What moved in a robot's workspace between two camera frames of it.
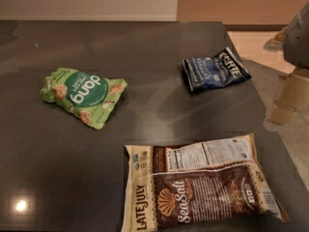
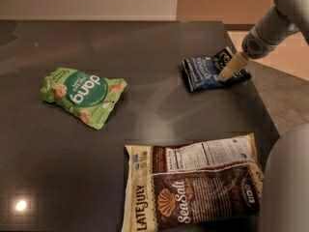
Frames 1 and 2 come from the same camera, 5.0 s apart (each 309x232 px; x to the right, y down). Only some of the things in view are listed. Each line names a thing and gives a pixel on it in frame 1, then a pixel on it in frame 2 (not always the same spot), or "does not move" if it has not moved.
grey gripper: (298, 42) to (256, 46)
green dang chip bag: (89, 98) does not move
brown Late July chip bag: (199, 184) does not move
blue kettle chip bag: (222, 70) does not move
